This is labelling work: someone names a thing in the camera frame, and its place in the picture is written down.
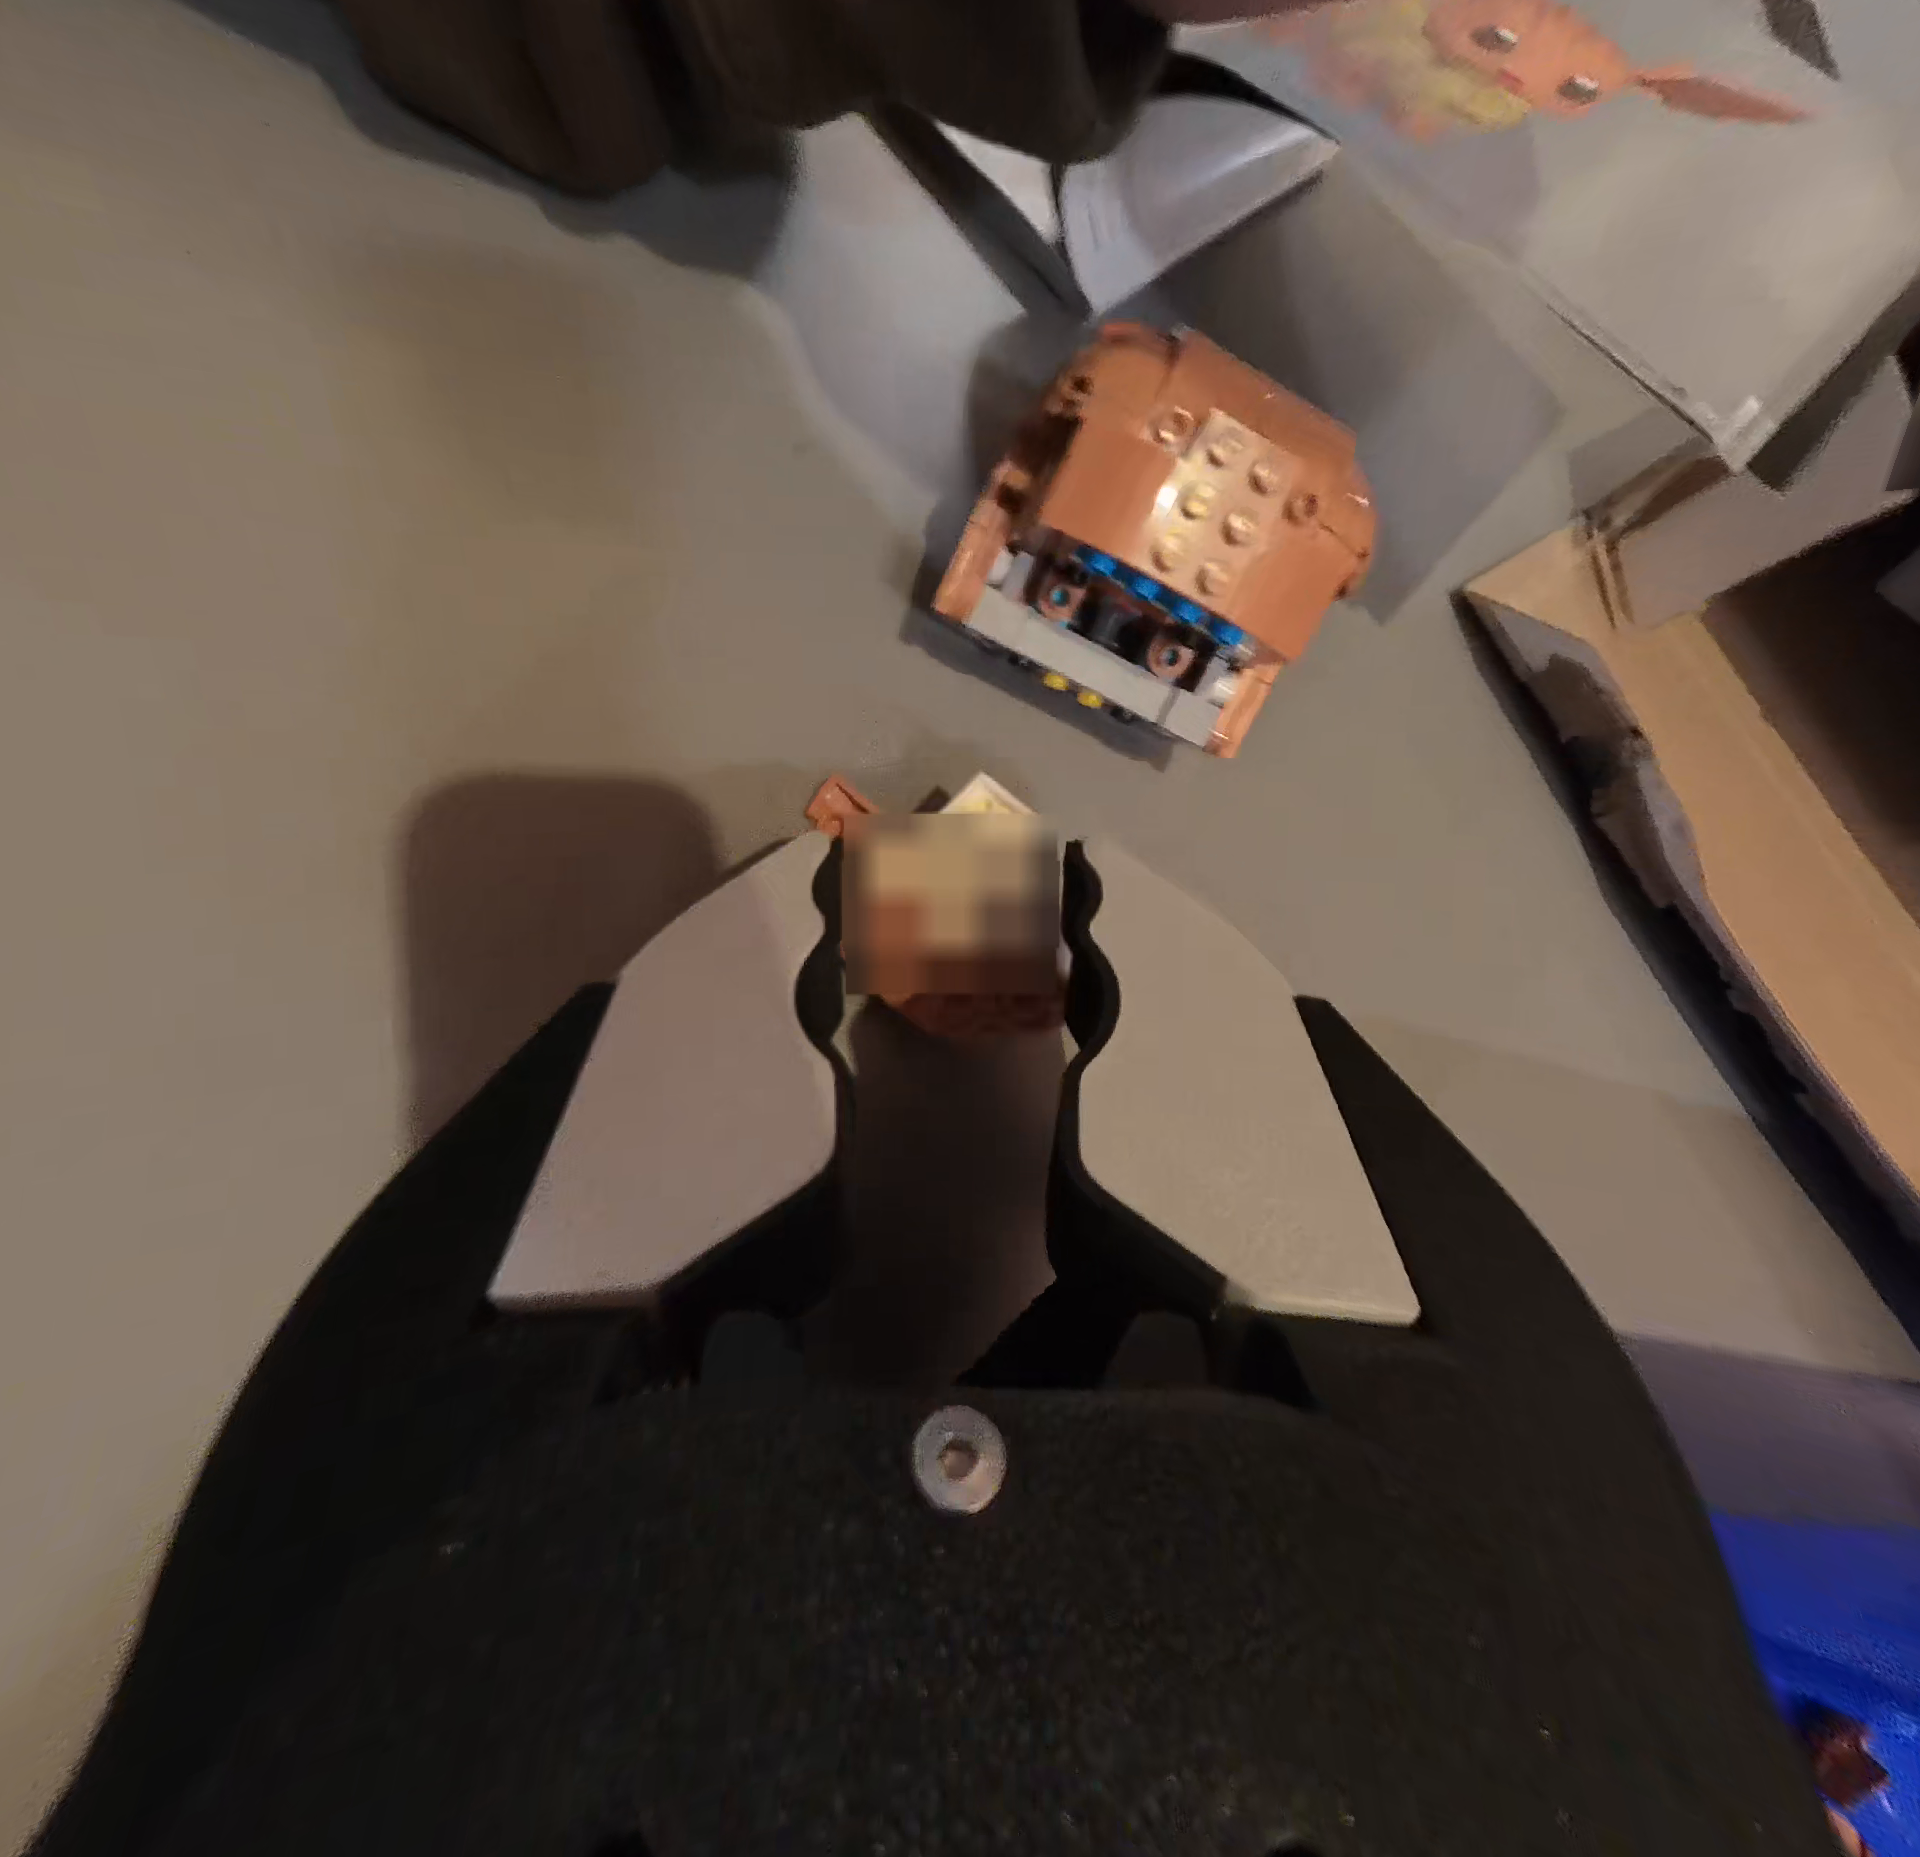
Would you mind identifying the blue plastic bin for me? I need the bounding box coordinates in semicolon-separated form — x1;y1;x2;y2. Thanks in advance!
1703;1498;1920;1857

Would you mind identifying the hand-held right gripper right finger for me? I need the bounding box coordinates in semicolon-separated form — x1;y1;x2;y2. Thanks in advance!
1050;838;1423;1328

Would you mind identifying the grey desk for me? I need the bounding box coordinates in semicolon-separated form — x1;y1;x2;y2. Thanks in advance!
0;0;1920;1857

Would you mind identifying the brown brick body model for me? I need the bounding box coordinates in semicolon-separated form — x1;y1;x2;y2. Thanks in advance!
921;317;1386;767

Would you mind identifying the fox print instruction booklet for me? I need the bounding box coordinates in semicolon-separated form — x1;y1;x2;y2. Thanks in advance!
869;0;1920;554

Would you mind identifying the brown brick assembly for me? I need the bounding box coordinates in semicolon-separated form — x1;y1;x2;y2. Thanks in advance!
798;772;1039;833

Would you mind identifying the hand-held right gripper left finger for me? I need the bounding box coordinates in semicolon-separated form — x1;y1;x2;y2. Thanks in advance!
490;833;859;1313

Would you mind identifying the printed cardboard box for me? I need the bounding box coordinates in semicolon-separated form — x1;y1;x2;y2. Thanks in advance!
1458;388;1920;1264

